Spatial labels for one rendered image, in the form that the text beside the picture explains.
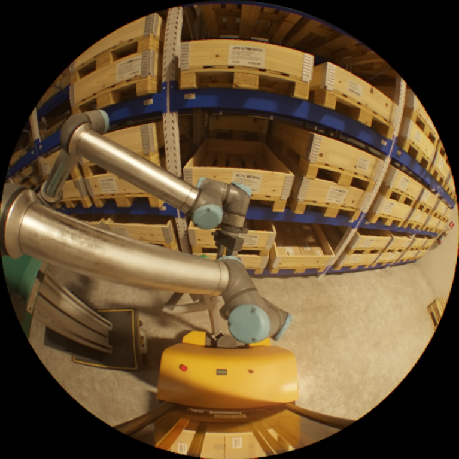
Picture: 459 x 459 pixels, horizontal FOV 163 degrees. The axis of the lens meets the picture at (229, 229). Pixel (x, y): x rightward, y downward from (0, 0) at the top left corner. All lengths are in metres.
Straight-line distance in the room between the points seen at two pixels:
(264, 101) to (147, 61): 0.81
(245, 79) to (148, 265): 1.04
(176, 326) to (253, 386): 1.26
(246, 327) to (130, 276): 0.24
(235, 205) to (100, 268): 0.50
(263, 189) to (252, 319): 1.02
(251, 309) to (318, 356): 1.93
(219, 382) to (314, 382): 1.40
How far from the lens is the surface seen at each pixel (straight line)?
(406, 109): 2.08
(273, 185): 1.23
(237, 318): 0.36
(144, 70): 1.24
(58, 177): 0.92
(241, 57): 1.12
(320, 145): 1.25
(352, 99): 1.36
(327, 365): 2.29
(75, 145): 0.56
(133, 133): 1.27
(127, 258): 0.26
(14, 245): 0.31
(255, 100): 1.14
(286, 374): 1.09
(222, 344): 1.48
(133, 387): 2.16
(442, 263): 5.73
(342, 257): 2.35
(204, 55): 1.14
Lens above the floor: 1.91
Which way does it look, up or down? 41 degrees down
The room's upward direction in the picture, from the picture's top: 4 degrees clockwise
